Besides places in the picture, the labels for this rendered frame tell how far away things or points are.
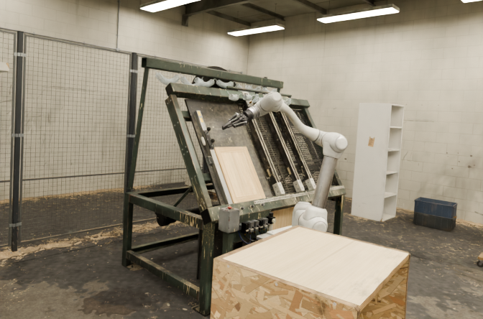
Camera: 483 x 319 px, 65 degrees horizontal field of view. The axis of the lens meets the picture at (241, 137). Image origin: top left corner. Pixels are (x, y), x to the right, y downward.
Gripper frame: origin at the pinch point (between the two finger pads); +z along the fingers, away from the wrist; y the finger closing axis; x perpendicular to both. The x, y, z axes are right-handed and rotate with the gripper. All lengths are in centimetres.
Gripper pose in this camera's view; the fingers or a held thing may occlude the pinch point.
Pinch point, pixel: (226, 126)
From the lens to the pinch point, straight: 265.0
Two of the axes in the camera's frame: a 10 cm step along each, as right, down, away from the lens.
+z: -7.9, 4.2, -4.4
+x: -0.5, 6.8, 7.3
